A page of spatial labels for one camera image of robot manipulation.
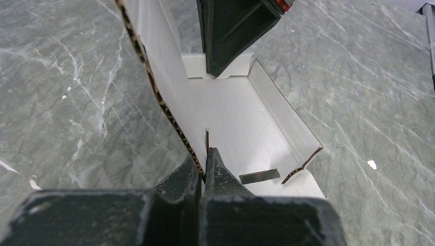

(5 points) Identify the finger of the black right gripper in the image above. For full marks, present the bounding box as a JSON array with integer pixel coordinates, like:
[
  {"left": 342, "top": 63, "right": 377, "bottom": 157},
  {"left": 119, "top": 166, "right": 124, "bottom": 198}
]
[{"left": 196, "top": 0, "right": 293, "bottom": 77}]

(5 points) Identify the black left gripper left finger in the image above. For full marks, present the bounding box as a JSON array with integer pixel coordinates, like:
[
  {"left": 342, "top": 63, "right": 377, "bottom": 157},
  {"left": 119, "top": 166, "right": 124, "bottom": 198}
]
[{"left": 1, "top": 158, "right": 202, "bottom": 245}]

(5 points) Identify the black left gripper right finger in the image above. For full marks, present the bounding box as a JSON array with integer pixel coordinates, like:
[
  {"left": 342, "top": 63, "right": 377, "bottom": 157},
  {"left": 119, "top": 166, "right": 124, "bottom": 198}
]
[{"left": 199, "top": 148, "right": 347, "bottom": 245}]

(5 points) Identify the white cardboard box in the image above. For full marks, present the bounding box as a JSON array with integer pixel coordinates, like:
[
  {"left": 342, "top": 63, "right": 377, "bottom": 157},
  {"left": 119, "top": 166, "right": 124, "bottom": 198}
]
[{"left": 116, "top": 1, "right": 324, "bottom": 198}]

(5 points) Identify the aluminium frame rail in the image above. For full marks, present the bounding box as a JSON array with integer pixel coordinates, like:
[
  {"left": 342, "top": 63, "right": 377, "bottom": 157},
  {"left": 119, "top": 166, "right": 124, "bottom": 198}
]
[{"left": 417, "top": 1, "right": 434, "bottom": 86}]

